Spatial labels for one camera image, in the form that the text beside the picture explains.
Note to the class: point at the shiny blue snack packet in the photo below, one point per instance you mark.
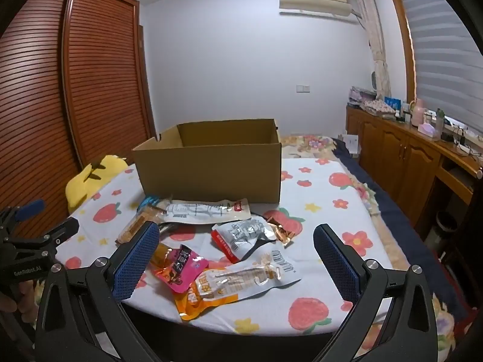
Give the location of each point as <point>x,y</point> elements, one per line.
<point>149,201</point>

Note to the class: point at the blue package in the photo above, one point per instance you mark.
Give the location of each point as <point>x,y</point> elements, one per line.
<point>392,103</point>

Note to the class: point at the pink snack packet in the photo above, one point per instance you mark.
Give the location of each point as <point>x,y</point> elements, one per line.
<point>185,269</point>

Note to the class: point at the brown slatted wooden wardrobe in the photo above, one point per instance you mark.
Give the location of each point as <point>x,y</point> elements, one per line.
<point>94,83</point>

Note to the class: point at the pink tissue box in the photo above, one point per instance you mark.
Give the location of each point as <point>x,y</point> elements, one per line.
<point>428,131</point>

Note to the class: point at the long wooden cabinet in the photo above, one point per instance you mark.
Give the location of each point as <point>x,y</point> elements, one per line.
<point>392,147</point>

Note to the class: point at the dark blue blanket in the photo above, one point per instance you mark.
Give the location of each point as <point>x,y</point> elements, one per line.
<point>392,211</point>

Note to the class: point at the small white box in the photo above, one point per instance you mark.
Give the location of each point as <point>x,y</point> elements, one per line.
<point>351,145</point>

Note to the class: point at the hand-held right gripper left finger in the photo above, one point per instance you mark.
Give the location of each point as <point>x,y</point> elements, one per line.
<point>139,262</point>

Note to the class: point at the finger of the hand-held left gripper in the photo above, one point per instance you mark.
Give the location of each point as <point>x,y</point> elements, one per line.
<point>30,208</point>
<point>64,229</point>

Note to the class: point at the brown cardboard box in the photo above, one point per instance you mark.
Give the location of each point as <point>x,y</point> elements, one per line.
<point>207,173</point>

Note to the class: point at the white fruit printed mat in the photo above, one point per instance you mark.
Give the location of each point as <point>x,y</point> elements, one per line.
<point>324,203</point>

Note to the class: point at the dark trash bin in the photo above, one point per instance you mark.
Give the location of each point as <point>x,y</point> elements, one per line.
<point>446,230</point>

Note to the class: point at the floral quilt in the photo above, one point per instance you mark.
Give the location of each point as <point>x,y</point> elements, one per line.
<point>305,143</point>

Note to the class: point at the white power strip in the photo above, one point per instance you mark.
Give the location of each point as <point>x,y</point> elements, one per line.
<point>464,148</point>

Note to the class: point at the beige floral curtain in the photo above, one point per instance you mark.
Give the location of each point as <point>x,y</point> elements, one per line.
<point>377,45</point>

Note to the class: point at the small orange candy wrapper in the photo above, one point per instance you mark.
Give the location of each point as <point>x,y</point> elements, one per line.
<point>281,230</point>

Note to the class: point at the floral fabric bag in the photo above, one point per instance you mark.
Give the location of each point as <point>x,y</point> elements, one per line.
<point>377,107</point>

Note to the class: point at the silver packet with red edge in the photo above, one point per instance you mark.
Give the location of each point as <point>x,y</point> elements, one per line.
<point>241,237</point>

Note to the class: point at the pink thermos jug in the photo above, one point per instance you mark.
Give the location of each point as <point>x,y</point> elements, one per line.
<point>417,113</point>

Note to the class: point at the clear brown wafer packet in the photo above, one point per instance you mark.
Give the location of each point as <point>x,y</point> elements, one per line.
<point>136,226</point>

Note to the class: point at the clear orange snack packet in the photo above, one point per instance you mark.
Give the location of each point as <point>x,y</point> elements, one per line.
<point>234,282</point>

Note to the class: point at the grey striped window blind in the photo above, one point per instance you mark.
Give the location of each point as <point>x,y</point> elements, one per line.
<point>441,52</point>

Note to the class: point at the white wall switch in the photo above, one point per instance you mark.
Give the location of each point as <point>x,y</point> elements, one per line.
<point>303,89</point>

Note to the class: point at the purple printed bag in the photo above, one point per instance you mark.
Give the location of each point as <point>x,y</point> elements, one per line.
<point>360,96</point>

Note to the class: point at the small white desk fan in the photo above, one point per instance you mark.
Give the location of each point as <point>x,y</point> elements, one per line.
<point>373,82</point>

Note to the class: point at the yellow plush toy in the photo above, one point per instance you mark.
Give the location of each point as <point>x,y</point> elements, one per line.
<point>86,184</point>

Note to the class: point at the long white silver packet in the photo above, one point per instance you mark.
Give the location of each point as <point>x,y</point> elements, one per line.
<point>203,211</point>

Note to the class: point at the person's left hand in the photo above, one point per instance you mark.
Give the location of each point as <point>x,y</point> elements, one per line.
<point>28,296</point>

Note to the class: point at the green drinking bottle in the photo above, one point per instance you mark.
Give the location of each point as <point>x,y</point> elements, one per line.
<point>440,118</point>

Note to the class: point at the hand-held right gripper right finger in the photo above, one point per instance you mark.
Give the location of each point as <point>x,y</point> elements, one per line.
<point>336,266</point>

